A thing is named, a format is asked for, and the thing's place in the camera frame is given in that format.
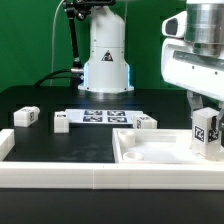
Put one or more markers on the white square tabletop with sockets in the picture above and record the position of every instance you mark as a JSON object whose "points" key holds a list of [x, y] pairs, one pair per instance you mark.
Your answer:
{"points": [[157, 146]]}

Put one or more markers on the white U-shaped fence wall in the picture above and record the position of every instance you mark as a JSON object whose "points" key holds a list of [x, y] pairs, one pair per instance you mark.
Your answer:
{"points": [[208, 176]]}

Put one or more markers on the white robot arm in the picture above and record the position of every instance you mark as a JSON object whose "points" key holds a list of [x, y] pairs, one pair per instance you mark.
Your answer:
{"points": [[107, 73]]}

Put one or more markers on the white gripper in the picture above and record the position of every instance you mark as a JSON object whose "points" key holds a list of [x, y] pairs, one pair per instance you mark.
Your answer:
{"points": [[198, 73]]}

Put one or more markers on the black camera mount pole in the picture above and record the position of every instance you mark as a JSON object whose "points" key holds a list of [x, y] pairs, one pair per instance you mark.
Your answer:
{"points": [[79, 10]]}

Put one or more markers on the sheet with four tags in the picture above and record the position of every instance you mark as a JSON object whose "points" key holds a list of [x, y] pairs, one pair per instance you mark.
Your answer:
{"points": [[101, 116]]}

